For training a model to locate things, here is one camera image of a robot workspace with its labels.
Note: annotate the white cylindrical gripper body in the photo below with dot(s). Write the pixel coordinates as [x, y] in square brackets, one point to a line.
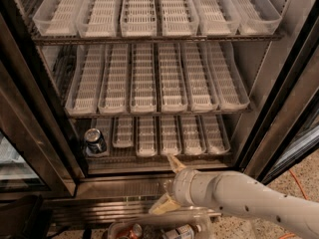
[181, 187]

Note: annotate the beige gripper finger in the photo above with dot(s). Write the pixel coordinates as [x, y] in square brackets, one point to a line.
[164, 205]
[175, 164]

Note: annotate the blue pepsi can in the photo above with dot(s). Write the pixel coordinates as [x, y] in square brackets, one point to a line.
[95, 142]

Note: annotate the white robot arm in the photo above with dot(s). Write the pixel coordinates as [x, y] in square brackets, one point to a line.
[237, 194]

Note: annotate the clear tray shelf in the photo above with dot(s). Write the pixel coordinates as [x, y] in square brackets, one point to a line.
[200, 90]
[178, 18]
[217, 17]
[191, 133]
[84, 91]
[146, 137]
[215, 134]
[258, 17]
[169, 136]
[172, 89]
[98, 18]
[230, 88]
[123, 135]
[113, 93]
[104, 126]
[138, 18]
[57, 17]
[143, 82]

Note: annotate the orange soda can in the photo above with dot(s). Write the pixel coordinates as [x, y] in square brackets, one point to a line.
[134, 231]

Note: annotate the stainless steel fridge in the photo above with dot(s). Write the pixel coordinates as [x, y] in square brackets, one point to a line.
[42, 145]

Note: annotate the fridge glass door right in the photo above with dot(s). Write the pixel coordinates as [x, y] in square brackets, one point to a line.
[278, 132]

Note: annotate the clear plastic bin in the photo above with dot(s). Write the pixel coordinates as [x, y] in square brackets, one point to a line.
[155, 225]

